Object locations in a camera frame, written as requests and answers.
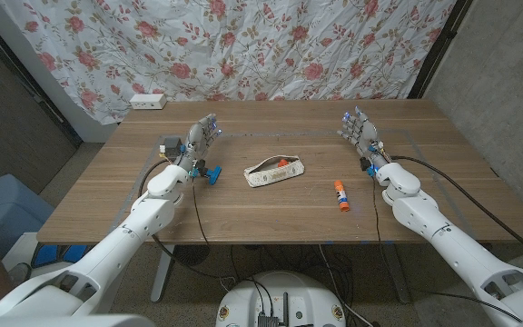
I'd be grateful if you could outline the thin black left wrist cable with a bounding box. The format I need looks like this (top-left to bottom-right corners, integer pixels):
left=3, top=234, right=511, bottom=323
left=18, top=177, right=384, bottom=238
left=192, top=179, right=211, bottom=246

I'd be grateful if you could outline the blue black block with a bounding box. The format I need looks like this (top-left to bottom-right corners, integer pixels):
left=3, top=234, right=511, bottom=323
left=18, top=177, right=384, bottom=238
left=197, top=165, right=222, bottom=186

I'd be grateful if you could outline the white table leg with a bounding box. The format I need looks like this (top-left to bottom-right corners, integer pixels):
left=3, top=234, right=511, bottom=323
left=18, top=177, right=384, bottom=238
left=150, top=244, right=176, bottom=304

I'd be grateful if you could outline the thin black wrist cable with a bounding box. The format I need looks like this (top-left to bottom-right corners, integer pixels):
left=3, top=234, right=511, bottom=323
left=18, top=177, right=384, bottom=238
left=192, top=179, right=211, bottom=246
left=370, top=174, right=523, bottom=323

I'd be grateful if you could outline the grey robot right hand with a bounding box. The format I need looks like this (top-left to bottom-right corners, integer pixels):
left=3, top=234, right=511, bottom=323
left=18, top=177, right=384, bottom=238
left=337, top=106, right=392, bottom=170

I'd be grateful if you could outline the black backdrop stand pole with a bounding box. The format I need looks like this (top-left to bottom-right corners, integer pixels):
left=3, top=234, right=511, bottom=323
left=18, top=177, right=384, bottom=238
left=0, top=6, right=84, bottom=147
left=407, top=0, right=474, bottom=100

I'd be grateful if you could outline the grey shoe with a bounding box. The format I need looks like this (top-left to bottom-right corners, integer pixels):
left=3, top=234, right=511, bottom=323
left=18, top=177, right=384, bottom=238
left=6, top=262, right=33, bottom=287

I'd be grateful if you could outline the cream floral pen bag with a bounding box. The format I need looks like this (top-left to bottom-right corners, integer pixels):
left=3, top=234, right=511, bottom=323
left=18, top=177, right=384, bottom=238
left=242, top=154, right=306, bottom=189

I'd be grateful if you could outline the white power strip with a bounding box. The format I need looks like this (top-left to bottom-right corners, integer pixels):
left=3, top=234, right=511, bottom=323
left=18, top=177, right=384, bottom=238
left=129, top=93, right=168, bottom=111

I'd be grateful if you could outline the floral backdrop cloth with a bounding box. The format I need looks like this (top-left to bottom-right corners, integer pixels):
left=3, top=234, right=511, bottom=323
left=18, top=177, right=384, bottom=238
left=0, top=0, right=458, bottom=126

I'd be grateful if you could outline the blue storage bin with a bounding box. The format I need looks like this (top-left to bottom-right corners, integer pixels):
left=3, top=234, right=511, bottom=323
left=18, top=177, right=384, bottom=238
left=0, top=173, right=56, bottom=260

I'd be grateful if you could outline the orange white glue stick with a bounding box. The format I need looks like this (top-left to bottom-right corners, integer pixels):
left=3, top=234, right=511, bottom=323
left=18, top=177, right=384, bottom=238
left=333, top=179, right=350, bottom=213

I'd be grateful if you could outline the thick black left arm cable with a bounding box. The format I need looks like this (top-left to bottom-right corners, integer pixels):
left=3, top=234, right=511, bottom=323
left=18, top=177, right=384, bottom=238
left=138, top=157, right=231, bottom=281

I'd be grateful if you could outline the grey table leg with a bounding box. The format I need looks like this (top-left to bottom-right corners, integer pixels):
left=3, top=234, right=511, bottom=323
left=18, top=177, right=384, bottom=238
left=381, top=243, right=412, bottom=304

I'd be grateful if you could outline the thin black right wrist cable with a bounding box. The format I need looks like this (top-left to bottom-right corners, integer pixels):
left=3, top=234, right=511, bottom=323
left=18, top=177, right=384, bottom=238
left=370, top=174, right=523, bottom=323

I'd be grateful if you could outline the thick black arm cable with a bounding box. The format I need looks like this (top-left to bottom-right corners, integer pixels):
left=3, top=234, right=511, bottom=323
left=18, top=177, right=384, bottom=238
left=138, top=157, right=231, bottom=281
left=390, top=154, right=523, bottom=267

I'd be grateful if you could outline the dark grey cube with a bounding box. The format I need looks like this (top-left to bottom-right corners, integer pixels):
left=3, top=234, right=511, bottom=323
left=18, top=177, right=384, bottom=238
left=159, top=135, right=184, bottom=160

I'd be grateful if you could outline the black round fan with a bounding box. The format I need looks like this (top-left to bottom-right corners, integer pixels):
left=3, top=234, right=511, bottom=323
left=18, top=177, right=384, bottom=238
left=170, top=244, right=212, bottom=267

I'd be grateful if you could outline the white floor cable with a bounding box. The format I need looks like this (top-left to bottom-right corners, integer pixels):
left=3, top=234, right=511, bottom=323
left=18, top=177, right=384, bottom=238
left=318, top=244, right=374, bottom=327

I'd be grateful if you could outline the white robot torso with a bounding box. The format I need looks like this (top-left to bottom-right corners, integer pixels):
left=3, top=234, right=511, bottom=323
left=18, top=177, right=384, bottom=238
left=215, top=271, right=348, bottom=327

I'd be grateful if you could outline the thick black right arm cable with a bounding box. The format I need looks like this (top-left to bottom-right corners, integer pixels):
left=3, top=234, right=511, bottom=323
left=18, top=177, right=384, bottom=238
left=390, top=154, right=523, bottom=267

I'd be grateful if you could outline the white platform with blue pads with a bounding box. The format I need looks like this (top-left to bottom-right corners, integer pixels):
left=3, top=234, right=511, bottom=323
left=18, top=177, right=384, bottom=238
left=0, top=231, right=104, bottom=282

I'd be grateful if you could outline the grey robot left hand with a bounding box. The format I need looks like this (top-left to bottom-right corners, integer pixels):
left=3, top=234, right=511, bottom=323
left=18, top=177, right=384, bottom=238
left=175, top=113, right=223, bottom=170

